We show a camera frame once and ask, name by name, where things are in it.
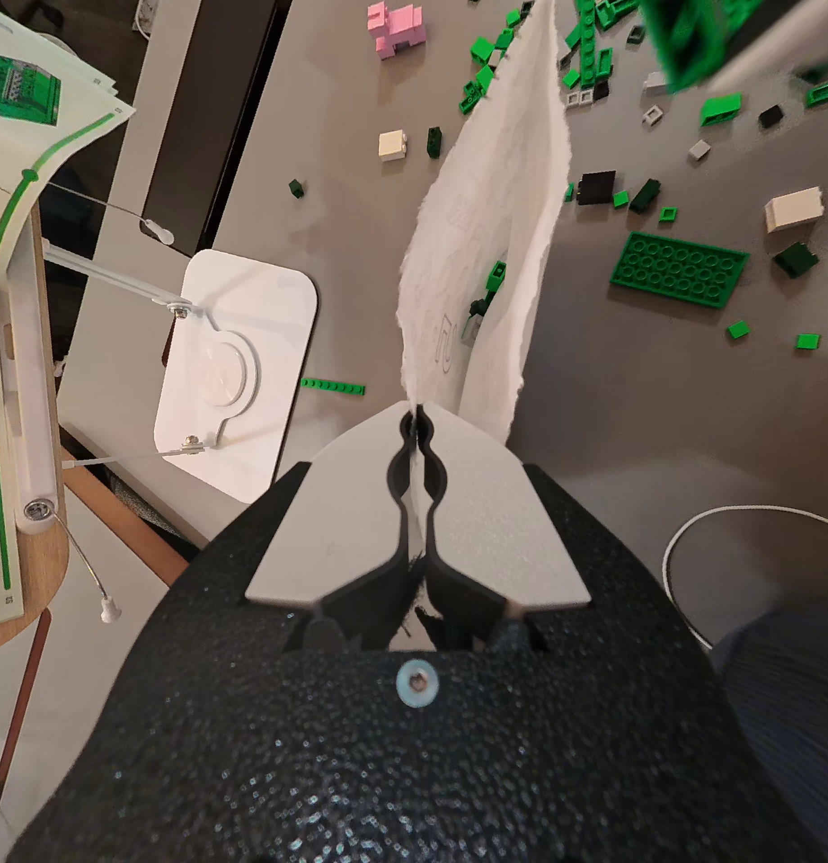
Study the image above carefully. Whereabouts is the person's trousered leg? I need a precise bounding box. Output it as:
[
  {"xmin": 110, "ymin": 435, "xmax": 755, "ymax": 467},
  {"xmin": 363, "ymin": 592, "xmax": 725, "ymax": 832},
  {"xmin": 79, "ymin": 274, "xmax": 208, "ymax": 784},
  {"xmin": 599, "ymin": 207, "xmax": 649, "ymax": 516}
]
[{"xmin": 710, "ymin": 607, "xmax": 828, "ymax": 863}]

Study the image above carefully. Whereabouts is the grey desk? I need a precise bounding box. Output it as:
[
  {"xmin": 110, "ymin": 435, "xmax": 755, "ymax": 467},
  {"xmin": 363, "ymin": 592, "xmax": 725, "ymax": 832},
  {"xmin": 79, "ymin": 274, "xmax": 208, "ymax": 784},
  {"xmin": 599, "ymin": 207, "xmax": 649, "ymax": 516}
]
[{"xmin": 57, "ymin": 0, "xmax": 828, "ymax": 651}]

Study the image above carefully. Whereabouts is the white bulb-ended cord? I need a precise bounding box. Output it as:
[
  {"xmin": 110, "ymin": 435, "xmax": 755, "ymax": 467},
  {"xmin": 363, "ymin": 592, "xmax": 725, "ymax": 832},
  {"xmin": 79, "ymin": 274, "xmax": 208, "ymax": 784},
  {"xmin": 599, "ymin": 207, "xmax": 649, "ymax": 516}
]
[
  {"xmin": 46, "ymin": 181, "xmax": 175, "ymax": 245},
  {"xmin": 50, "ymin": 502, "xmax": 123, "ymax": 624}
]

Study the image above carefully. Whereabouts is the green sloped toy brick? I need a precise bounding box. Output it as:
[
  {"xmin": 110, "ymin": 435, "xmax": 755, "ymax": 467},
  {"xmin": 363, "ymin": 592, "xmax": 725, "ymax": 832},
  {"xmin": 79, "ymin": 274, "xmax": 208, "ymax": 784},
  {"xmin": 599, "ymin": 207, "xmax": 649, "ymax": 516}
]
[{"xmin": 699, "ymin": 93, "xmax": 743, "ymax": 127}]

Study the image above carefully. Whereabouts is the white cable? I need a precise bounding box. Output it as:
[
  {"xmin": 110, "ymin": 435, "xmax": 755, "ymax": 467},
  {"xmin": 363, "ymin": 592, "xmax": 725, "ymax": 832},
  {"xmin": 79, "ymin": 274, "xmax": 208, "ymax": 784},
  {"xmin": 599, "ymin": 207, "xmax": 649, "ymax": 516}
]
[{"xmin": 662, "ymin": 506, "xmax": 828, "ymax": 651}]

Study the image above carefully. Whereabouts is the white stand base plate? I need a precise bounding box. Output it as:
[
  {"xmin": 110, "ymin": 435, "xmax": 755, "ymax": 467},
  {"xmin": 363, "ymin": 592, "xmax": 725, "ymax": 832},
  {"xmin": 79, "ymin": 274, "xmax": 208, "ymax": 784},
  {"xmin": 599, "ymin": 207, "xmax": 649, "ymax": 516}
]
[{"xmin": 153, "ymin": 249, "xmax": 319, "ymax": 505}]

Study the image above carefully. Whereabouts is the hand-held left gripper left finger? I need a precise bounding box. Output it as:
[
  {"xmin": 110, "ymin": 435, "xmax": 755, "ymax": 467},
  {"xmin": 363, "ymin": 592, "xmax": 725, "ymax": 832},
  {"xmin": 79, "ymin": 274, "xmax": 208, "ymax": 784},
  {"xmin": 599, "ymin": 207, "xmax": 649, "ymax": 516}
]
[{"xmin": 244, "ymin": 403, "xmax": 425, "ymax": 651}]

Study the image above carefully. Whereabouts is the white book stand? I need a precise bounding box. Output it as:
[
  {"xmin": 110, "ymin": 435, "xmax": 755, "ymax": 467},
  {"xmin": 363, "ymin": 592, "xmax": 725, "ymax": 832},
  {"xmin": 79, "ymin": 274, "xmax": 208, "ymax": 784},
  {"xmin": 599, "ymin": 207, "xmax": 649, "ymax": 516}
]
[{"xmin": 43, "ymin": 243, "xmax": 261, "ymax": 466}]

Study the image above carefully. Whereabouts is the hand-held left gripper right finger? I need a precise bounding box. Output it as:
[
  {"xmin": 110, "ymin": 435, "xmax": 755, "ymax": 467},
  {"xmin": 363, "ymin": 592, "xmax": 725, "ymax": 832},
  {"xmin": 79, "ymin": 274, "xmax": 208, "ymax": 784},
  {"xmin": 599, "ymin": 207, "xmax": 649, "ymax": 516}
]
[{"xmin": 419, "ymin": 405, "xmax": 594, "ymax": 653}]

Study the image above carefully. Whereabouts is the wood-edged pale desk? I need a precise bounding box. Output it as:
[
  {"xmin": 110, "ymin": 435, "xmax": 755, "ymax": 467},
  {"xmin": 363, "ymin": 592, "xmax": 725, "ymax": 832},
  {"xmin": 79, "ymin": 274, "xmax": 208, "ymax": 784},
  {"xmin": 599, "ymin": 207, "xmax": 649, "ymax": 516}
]
[{"xmin": 0, "ymin": 445, "xmax": 189, "ymax": 863}]

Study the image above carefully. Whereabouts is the white printed paper bag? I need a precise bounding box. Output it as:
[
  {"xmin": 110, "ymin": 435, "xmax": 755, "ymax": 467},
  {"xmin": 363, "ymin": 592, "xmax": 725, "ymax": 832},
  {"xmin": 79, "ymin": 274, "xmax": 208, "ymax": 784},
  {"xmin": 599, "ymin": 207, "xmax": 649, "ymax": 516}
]
[{"xmin": 397, "ymin": 0, "xmax": 573, "ymax": 651}]

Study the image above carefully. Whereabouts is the pile of green toy bricks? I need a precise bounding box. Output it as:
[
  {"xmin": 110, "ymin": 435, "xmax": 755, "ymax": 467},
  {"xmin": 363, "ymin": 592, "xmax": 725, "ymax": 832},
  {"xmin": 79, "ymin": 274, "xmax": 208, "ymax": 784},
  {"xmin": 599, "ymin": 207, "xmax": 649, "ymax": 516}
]
[{"xmin": 424, "ymin": 0, "xmax": 828, "ymax": 280}]

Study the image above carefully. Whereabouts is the large green toy plate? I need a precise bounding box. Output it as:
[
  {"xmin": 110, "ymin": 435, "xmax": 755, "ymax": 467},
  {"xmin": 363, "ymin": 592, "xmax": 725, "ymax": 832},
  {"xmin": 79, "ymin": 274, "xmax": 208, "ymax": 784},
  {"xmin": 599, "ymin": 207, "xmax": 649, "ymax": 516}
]
[{"xmin": 609, "ymin": 231, "xmax": 752, "ymax": 310}]

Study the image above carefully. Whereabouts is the pink toy pig figure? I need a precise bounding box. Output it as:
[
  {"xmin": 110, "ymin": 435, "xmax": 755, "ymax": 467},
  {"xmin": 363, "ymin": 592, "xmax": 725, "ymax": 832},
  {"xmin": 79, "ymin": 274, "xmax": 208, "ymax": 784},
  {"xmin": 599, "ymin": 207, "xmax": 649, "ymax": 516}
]
[{"xmin": 367, "ymin": 0, "xmax": 428, "ymax": 60}]

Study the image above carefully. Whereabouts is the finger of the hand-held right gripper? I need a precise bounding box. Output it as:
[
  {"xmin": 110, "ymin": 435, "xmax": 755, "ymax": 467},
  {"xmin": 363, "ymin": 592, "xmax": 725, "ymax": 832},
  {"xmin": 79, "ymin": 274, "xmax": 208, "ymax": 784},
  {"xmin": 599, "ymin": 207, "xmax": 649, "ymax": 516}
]
[{"xmin": 713, "ymin": 0, "xmax": 828, "ymax": 75}]

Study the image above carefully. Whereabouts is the black desk cable cover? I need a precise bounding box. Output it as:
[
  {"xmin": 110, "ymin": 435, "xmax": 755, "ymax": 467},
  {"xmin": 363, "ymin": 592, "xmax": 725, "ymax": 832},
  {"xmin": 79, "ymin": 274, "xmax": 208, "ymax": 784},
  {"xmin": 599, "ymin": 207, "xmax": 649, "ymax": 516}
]
[{"xmin": 141, "ymin": 0, "xmax": 283, "ymax": 257}]

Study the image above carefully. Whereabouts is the grey felt divider strip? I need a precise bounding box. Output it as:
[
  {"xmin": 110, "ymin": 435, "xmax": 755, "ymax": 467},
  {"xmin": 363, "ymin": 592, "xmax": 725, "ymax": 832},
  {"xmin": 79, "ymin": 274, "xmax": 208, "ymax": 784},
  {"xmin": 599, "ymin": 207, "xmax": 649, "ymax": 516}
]
[{"xmin": 107, "ymin": 472, "xmax": 206, "ymax": 561}]

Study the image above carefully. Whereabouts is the toy brick instruction booklet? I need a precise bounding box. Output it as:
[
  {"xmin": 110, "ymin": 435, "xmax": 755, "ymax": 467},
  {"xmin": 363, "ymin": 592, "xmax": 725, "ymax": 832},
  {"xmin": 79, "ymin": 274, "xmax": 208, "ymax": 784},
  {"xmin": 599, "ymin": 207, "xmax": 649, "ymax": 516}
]
[{"xmin": 0, "ymin": 7, "xmax": 137, "ymax": 631}]

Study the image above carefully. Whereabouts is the large white toy brick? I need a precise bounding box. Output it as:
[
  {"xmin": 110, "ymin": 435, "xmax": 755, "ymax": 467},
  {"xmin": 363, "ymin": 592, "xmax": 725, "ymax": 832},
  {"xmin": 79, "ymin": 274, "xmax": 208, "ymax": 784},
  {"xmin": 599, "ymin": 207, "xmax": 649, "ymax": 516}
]
[{"xmin": 764, "ymin": 187, "xmax": 826, "ymax": 233}]

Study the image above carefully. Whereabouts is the dark brown toy tile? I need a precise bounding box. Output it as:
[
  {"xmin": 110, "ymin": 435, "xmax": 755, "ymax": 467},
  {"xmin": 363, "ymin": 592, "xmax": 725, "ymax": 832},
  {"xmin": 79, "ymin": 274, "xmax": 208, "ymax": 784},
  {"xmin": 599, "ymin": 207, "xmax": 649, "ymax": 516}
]
[{"xmin": 576, "ymin": 170, "xmax": 618, "ymax": 205}]

